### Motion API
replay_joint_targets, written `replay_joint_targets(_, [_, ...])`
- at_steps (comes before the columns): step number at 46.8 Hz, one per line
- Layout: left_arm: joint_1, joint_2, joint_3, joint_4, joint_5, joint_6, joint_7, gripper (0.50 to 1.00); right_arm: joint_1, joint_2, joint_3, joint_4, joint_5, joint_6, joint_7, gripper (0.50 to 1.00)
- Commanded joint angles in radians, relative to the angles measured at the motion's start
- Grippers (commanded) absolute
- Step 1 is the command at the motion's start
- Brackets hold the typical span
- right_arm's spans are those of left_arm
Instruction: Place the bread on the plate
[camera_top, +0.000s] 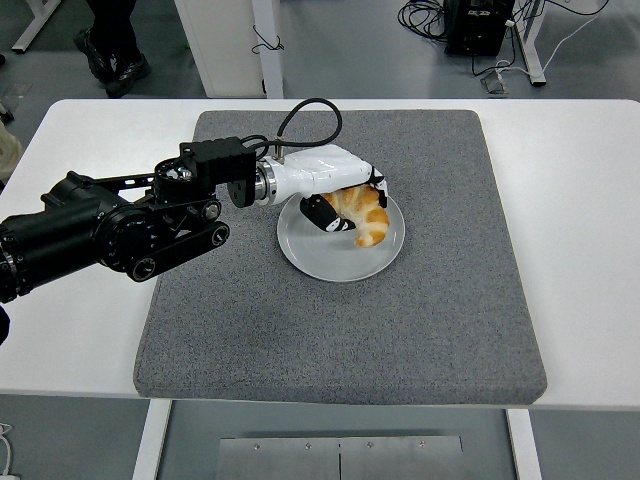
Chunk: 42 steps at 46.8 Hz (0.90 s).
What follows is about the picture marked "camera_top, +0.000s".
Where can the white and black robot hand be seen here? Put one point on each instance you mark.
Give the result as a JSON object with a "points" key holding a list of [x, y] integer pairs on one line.
{"points": [[320, 170]]}

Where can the clear plastic holder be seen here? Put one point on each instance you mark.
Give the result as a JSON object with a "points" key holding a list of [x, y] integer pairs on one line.
{"points": [[494, 84]]}

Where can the white table leg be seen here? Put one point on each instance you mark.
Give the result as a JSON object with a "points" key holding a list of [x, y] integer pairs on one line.
{"points": [[525, 445], [150, 440]]}

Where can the white upright post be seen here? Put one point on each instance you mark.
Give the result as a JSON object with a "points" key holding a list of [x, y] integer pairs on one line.
{"points": [[270, 70]]}

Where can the grey speckled foam mat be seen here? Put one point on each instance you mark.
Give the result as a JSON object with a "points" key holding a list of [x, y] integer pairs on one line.
{"points": [[350, 340]]}

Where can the light grey round plate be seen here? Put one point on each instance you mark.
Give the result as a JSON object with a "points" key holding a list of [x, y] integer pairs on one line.
{"points": [[330, 260]]}

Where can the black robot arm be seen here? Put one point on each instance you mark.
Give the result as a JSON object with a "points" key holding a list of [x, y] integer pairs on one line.
{"points": [[75, 230]]}

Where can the golden croissant bread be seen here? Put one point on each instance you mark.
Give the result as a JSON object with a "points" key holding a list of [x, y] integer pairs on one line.
{"points": [[370, 225]]}

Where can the person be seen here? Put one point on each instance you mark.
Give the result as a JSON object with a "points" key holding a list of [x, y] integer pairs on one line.
{"points": [[115, 30]]}

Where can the white cabinet panel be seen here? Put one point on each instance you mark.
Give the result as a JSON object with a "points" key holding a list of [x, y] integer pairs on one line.
{"points": [[215, 45]]}

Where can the black computer box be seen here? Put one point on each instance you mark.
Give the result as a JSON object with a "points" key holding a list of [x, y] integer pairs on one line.
{"points": [[475, 25]]}

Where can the white desk foot bar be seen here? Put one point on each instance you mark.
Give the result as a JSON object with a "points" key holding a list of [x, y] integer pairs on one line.
{"points": [[32, 27]]}

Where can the beige fabric object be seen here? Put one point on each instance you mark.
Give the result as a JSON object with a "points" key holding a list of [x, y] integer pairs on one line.
{"points": [[7, 155]]}

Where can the white desk leg with foot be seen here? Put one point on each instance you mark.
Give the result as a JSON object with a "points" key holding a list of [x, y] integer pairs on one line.
{"points": [[530, 40]]}

